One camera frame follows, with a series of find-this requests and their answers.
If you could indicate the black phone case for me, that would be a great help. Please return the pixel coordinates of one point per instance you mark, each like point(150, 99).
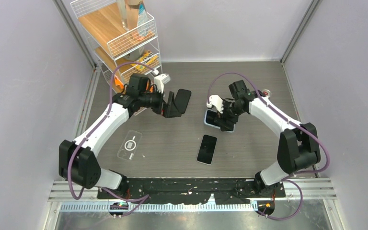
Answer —
point(182, 99)

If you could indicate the orange snack packs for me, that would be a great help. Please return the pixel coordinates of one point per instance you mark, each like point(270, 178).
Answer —
point(121, 81)

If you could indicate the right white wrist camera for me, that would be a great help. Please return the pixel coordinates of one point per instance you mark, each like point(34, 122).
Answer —
point(215, 101)

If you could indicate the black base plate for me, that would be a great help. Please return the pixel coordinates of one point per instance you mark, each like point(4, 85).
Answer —
point(192, 191)

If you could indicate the clear bottle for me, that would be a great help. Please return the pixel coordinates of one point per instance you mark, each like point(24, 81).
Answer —
point(122, 13)

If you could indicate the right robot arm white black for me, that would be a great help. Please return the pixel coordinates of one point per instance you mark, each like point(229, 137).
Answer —
point(297, 145)

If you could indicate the blue white bottle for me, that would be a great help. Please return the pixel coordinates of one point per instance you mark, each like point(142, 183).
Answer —
point(142, 20)

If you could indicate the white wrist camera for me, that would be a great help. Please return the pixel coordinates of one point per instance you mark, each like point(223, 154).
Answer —
point(215, 101)
point(160, 82)

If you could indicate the white wire shelf rack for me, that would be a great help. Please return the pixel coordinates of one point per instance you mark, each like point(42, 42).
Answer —
point(116, 49)

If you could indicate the red bull can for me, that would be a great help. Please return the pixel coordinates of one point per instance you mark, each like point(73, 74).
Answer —
point(266, 92)

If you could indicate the clear phone case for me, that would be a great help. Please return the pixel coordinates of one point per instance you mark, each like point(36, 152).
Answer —
point(130, 145)

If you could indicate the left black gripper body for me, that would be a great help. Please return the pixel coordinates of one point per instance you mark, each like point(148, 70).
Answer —
point(159, 107)

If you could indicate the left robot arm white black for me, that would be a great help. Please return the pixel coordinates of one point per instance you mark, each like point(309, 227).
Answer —
point(78, 158)

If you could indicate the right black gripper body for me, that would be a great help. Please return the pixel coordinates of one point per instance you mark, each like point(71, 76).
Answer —
point(228, 114)

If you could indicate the black phone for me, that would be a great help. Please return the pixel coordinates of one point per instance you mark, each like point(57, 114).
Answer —
point(206, 150)

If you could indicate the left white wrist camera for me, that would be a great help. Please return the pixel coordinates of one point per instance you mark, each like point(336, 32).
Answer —
point(160, 82)

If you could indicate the yellow snack bag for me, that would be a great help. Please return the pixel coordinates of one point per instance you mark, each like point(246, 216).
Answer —
point(148, 58)

